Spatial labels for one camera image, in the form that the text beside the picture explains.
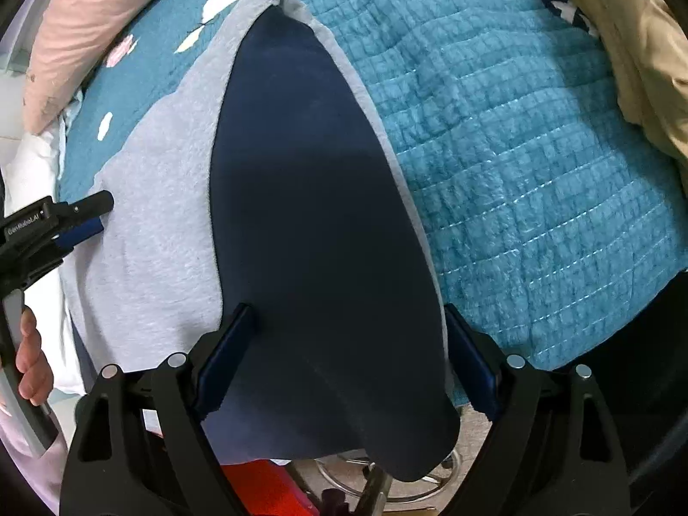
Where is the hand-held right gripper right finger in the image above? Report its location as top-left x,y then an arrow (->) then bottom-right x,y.
443,304 -> 632,516

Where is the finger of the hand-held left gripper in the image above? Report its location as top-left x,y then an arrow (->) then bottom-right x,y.
58,218 -> 104,253
64,190 -> 115,218

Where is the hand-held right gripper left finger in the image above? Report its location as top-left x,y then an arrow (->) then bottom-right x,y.
59,302 -> 258,516

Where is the grey and navy sweatshirt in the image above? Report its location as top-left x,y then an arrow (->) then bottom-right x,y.
59,0 -> 462,483

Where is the person's left hand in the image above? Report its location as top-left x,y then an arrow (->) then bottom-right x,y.
15,305 -> 55,406

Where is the red plastic stool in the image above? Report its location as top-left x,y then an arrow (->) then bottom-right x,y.
145,433 -> 318,516

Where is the metal chair base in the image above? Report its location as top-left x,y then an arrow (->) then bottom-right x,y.
293,441 -> 463,516

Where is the pink pillow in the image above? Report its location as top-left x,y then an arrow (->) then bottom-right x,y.
21,0 -> 208,135

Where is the teal quilted blanket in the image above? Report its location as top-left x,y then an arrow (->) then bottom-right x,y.
56,0 -> 688,406

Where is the beige cloth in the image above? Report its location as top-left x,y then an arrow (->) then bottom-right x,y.
529,0 -> 688,159

